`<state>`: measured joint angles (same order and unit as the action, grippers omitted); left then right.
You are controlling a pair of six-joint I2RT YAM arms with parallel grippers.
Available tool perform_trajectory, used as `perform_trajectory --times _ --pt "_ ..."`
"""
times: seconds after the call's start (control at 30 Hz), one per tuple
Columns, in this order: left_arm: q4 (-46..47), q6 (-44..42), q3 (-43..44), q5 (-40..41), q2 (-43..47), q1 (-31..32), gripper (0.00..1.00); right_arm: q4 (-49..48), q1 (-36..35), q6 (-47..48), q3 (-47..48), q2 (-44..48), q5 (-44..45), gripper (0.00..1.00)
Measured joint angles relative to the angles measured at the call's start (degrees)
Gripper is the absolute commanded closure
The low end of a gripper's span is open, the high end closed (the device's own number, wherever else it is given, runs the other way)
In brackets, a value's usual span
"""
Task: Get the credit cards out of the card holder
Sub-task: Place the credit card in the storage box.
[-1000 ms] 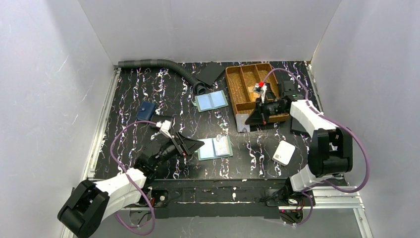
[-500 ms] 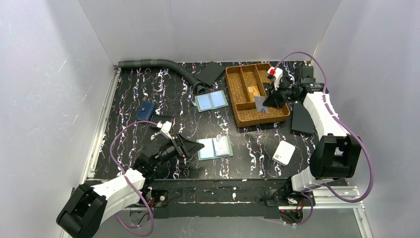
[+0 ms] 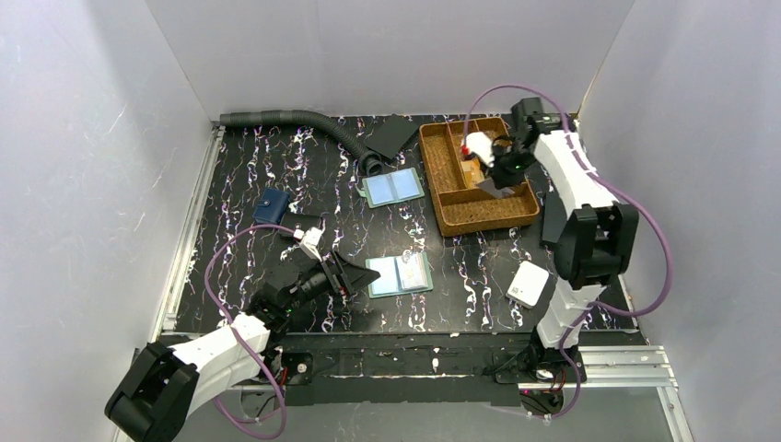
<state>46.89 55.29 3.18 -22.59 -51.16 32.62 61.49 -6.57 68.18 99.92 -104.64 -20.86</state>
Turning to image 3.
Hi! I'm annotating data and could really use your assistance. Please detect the mint green card holder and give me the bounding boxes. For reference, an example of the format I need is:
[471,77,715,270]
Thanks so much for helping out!
[365,250,434,298]

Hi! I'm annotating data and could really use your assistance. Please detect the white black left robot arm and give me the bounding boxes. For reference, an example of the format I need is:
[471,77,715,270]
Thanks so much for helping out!
[104,252,380,441]

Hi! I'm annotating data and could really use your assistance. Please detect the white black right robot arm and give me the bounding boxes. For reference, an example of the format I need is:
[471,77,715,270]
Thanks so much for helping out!
[461,98,639,369]

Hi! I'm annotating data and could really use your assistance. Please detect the orange card in tray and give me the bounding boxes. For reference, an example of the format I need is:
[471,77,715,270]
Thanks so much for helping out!
[460,158,484,189]

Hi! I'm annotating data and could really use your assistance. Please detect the open mint card holder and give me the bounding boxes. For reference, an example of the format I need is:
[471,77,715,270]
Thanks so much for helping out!
[357,169,425,208]

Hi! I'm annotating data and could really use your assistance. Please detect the wicker divided tray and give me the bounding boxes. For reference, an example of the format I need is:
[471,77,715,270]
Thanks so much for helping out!
[419,121,541,237]

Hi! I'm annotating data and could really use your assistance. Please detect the black flat wallet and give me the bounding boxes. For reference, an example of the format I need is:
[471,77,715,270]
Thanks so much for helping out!
[540,191,568,248]

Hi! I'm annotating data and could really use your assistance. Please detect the black snap wallet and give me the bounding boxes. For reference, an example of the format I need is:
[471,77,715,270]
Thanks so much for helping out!
[280,213,323,232]

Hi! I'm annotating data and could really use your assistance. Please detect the navy blue wallet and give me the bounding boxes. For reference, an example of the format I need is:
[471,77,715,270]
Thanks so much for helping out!
[252,188,290,227]

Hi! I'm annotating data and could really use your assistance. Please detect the white rectangular box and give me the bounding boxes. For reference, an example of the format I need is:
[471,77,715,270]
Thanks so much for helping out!
[506,261,550,308]

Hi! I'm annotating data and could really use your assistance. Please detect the black flat pad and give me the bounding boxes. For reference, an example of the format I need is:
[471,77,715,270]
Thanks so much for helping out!
[365,114,420,161]

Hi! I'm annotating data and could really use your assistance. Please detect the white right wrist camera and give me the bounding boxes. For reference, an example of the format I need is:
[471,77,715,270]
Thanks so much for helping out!
[460,132,495,168]

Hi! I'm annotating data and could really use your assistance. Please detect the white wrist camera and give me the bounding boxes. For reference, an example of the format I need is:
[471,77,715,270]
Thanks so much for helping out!
[460,132,495,168]
[293,227,323,262]

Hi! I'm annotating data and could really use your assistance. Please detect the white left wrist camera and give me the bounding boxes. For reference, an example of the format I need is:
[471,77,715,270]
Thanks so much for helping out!
[293,227,323,262]

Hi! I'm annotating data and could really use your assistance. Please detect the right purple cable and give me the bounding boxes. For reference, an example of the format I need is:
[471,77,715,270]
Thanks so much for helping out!
[462,84,674,421]

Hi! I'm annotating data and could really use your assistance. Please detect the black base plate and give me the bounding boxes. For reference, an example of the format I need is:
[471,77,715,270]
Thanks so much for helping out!
[276,332,586,406]

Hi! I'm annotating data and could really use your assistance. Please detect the grey corrugated hose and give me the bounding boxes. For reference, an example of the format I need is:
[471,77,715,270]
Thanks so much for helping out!
[219,110,387,178]

